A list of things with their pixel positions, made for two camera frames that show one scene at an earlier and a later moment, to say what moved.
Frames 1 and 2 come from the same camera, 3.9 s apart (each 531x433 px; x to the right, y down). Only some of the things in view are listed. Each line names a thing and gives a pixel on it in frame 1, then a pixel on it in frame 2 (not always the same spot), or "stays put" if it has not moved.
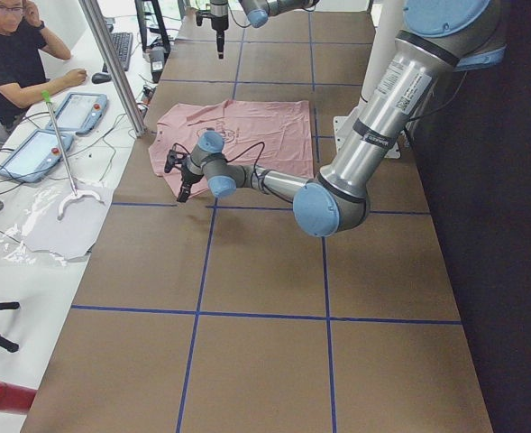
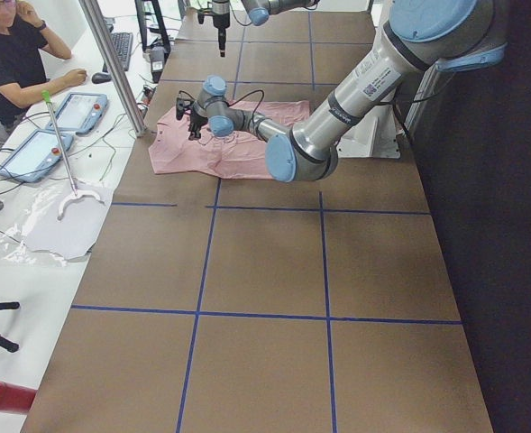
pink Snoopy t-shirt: [256, 133] stays put
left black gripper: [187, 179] → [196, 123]
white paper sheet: [68, 222] stays put
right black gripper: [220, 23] stays put
